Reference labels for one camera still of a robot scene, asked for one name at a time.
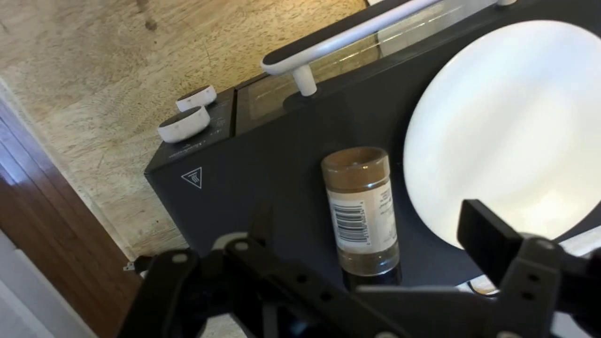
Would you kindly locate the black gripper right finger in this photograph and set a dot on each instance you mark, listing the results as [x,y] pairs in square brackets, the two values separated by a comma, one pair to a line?
[531,283]

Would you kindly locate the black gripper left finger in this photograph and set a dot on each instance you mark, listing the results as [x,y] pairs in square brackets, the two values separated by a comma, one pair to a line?
[188,294]

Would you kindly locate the brown spice bottle white label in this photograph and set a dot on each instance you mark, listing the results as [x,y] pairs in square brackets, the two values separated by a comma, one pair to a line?
[360,213]

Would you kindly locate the white round plate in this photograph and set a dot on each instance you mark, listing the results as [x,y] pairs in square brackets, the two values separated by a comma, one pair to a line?
[507,132]

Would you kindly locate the black toaster oven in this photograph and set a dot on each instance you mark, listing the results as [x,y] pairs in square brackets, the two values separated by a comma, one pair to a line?
[268,144]

